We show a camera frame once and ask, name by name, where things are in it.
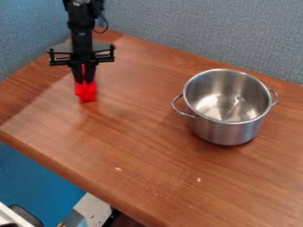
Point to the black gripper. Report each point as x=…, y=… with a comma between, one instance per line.
x=77, y=51

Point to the red star-shaped block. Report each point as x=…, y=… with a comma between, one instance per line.
x=85, y=90

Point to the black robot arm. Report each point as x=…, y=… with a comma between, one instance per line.
x=82, y=13

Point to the stainless steel pot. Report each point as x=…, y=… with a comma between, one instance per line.
x=225, y=103

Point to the white grey box under table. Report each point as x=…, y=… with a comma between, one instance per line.
x=89, y=213

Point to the black white device corner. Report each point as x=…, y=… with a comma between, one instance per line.
x=14, y=216

